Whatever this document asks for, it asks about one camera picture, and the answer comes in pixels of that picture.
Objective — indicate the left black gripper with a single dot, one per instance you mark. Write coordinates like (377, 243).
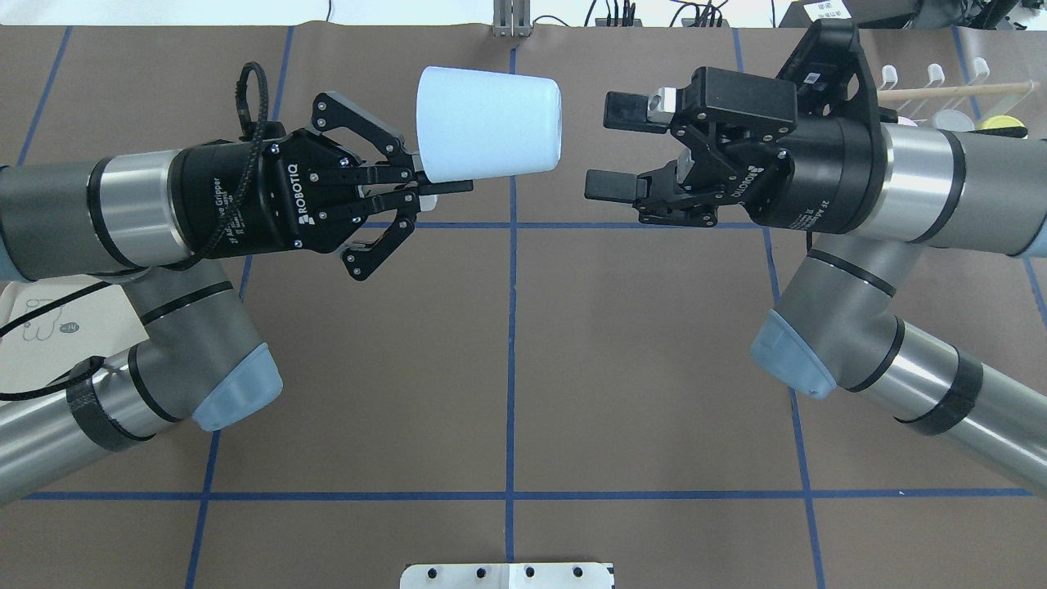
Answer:
(237, 204)

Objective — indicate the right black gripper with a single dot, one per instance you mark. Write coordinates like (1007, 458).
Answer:
(826, 184)

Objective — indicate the light blue cup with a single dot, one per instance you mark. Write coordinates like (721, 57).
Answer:
(477, 124)

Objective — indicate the yellow plastic cup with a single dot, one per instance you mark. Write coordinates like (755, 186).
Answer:
(1003, 126)

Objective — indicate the grey plastic cup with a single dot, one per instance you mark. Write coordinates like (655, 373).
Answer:
(952, 120)

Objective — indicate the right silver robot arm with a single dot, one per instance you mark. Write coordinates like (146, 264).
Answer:
(835, 326)

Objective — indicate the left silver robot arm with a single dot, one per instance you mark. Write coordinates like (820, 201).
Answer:
(156, 225)

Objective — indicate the black laptop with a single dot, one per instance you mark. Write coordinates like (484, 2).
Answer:
(866, 14)

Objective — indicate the cream plastic tray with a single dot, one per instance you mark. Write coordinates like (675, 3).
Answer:
(44, 348)

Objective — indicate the aluminium frame post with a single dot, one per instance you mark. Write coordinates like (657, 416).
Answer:
(512, 19)

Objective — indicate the white wire cup rack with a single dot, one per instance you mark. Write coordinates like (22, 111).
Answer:
(978, 98)

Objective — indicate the white pedestal column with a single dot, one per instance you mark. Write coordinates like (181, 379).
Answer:
(510, 575)

